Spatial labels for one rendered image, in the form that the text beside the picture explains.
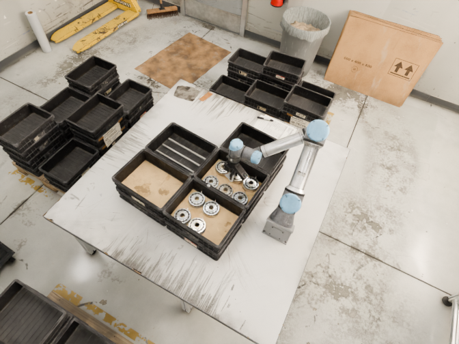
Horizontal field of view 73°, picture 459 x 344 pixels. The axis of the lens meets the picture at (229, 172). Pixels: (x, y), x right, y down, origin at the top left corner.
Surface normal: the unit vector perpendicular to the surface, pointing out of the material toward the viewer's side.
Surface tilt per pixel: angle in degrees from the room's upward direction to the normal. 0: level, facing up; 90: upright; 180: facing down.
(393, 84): 74
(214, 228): 0
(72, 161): 0
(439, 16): 90
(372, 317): 0
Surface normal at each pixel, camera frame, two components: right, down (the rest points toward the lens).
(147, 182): 0.07, -0.58
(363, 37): -0.44, 0.61
